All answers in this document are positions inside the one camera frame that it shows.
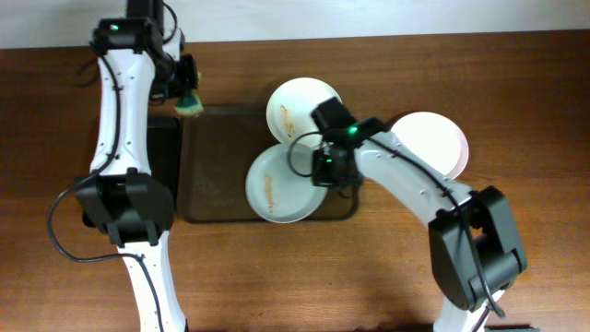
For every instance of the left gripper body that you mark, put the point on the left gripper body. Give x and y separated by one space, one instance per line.
185 86

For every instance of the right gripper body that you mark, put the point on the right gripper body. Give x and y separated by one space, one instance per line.
328 171

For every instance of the green yellow sponge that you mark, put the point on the green yellow sponge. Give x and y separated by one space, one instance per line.
189 104

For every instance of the pale blue plate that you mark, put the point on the pale blue plate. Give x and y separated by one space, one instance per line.
276 193

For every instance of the pinkish white plate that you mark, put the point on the pinkish white plate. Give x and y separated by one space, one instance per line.
435 139

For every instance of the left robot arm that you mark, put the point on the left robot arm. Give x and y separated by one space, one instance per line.
139 61

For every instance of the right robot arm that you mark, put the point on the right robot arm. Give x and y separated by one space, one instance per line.
476 250

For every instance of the small black tray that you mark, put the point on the small black tray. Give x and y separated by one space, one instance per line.
161 147

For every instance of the large brown tray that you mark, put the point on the large brown tray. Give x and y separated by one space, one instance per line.
218 148

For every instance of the cream white plate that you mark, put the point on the cream white plate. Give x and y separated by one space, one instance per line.
288 111

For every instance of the dark object at table edge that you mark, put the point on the dark object at table edge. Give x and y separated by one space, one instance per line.
511 329

